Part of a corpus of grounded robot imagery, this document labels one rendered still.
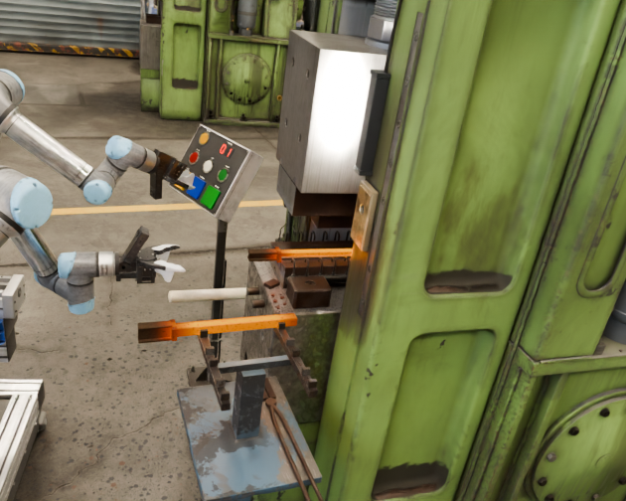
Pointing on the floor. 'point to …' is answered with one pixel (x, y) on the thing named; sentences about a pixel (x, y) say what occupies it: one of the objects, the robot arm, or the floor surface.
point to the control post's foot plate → (198, 376)
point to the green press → (218, 60)
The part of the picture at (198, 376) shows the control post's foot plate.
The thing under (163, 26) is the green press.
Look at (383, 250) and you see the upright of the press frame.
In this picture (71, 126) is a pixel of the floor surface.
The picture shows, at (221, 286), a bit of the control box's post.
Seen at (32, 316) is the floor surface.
